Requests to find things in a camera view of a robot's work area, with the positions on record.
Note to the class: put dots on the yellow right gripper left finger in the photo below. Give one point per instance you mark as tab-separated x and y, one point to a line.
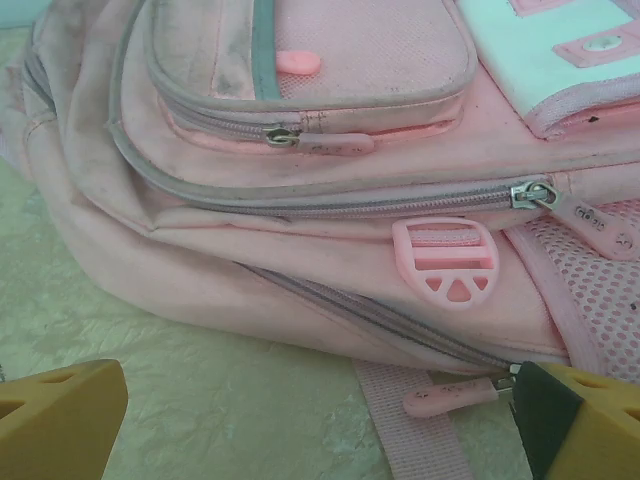
60	425

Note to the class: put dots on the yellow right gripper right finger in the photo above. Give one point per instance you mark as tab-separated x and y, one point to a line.
585	435

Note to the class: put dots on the pink backpack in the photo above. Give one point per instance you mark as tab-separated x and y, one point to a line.
310	165

